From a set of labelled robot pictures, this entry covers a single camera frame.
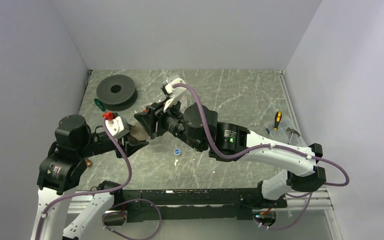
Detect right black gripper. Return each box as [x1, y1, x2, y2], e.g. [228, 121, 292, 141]
[135, 94, 205, 151]

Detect small orange cap bottle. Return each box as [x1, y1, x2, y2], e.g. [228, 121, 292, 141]
[129, 122, 150, 142]

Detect blue Pocari Sweat cap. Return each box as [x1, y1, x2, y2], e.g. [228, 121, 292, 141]
[173, 148, 182, 156]

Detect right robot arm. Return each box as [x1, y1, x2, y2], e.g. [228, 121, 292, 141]
[134, 102, 327, 208]

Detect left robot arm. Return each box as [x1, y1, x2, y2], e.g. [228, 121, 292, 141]
[31, 112, 149, 240]

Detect black filament spool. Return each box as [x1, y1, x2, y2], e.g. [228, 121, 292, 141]
[96, 74, 138, 112]

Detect small brass fitting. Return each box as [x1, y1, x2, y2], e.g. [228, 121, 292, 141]
[84, 158, 93, 168]

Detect yellow black screwdriver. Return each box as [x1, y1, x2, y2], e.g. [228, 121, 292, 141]
[273, 111, 283, 131]

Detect small metal hammer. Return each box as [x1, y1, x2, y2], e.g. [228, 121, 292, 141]
[286, 127, 301, 138]

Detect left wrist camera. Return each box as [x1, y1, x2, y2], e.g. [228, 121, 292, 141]
[102, 112, 131, 139]

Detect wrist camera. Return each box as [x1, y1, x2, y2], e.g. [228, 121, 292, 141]
[161, 74, 186, 113]
[102, 112, 131, 139]

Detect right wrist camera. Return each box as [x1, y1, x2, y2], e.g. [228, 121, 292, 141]
[161, 74, 186, 113]

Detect green handled screwdriver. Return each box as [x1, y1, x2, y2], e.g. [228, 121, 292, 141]
[93, 98, 106, 113]

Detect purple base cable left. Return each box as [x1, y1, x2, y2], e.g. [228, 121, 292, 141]
[101, 198, 162, 240]

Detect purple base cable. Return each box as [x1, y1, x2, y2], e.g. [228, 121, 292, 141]
[101, 198, 162, 240]
[253, 192, 327, 232]

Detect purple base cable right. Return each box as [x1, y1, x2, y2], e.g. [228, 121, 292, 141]
[253, 192, 327, 232]

